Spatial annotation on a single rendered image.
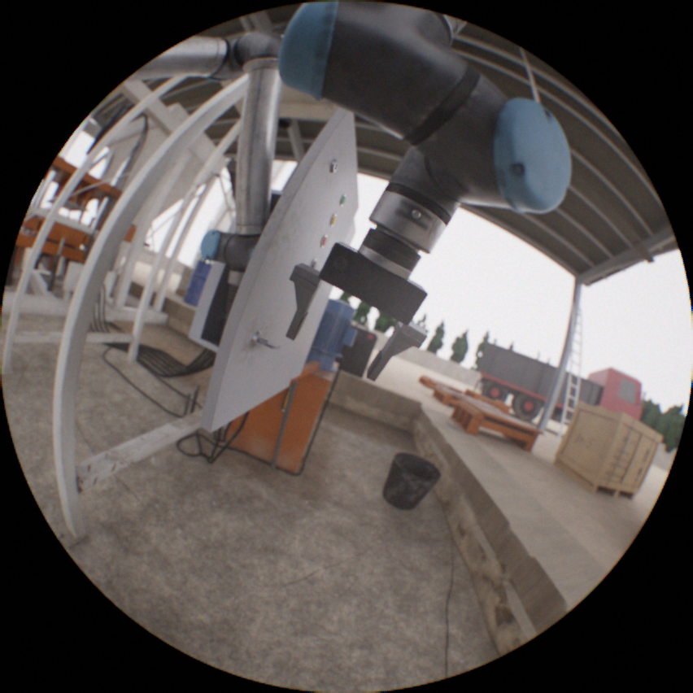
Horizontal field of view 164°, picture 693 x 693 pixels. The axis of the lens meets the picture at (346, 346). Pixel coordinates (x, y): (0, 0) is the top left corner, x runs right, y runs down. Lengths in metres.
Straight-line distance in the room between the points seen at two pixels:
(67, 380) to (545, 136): 0.84
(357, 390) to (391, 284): 2.74
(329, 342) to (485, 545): 1.42
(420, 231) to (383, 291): 0.09
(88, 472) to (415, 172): 0.99
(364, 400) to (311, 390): 1.82
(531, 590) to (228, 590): 1.05
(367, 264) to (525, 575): 1.19
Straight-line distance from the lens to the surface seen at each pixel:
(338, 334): 1.44
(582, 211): 6.21
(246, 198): 0.59
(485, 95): 0.19
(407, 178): 0.29
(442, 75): 0.18
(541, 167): 0.20
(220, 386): 0.35
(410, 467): 1.73
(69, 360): 0.69
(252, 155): 0.59
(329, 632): 0.95
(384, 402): 3.04
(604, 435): 2.88
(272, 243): 0.34
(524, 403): 8.72
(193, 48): 0.69
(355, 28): 0.18
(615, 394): 9.76
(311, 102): 2.26
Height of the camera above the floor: 0.86
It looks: 3 degrees down
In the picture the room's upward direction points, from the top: 21 degrees clockwise
